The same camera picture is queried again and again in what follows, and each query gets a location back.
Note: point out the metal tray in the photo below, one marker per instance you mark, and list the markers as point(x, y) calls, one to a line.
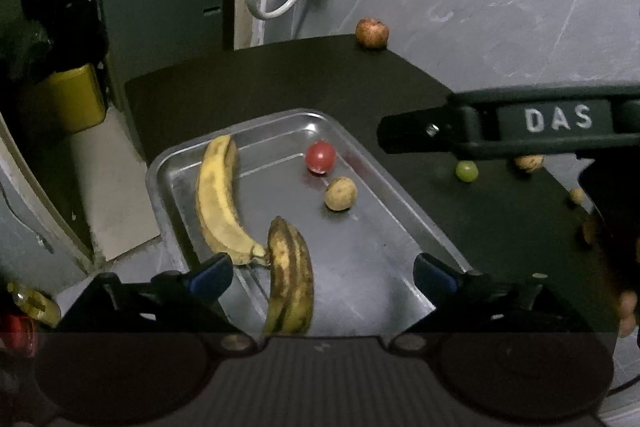
point(370, 237)

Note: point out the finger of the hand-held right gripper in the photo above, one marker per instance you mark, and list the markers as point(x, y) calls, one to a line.
point(415, 132)

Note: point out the red object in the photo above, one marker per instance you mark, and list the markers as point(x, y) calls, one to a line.
point(17, 337)

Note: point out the person's right hand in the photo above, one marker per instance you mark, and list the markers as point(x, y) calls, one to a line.
point(626, 314)

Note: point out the yellow bottle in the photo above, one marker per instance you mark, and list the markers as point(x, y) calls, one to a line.
point(35, 304)

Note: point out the dark grey cabinet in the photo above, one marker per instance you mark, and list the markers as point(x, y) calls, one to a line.
point(160, 17)

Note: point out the yellow banana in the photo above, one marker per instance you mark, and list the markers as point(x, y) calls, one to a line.
point(215, 207)

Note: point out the small beige longan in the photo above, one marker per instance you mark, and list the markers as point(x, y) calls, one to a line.
point(340, 193)
point(576, 196)

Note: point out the beige cardboard sheet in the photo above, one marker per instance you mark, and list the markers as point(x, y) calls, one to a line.
point(115, 187)

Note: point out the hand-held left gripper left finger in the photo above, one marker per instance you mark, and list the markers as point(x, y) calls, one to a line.
point(215, 274)

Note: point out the brown spotted banana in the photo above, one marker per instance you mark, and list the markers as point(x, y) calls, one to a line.
point(290, 277)

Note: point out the large green grape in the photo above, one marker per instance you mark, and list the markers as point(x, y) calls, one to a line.
point(466, 171)

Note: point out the red cherry tomato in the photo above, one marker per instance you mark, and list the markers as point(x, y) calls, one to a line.
point(320, 157)

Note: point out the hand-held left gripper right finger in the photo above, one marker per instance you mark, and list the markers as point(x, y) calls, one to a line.
point(432, 274)

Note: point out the yellow container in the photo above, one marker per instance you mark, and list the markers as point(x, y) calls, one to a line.
point(75, 99)

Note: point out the reddish brown apple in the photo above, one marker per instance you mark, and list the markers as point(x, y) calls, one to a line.
point(372, 33)

